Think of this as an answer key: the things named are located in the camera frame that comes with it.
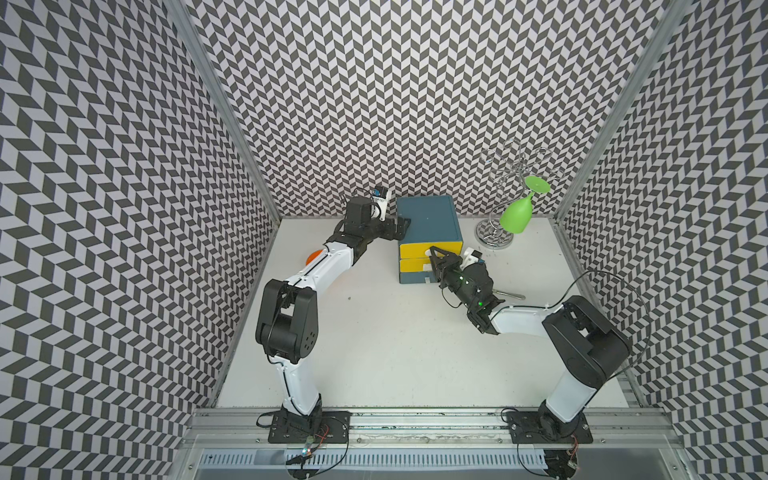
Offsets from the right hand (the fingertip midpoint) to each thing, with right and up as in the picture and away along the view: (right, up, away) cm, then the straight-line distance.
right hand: (426, 253), depth 85 cm
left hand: (-8, +11, +5) cm, 14 cm away
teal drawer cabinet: (+3, +9, +1) cm, 9 cm away
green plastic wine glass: (+27, +11, +1) cm, 29 cm away
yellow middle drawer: (-3, -4, +6) cm, 8 cm away
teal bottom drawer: (-2, -8, +12) cm, 14 cm away
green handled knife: (+34, -16, +16) cm, 40 cm away
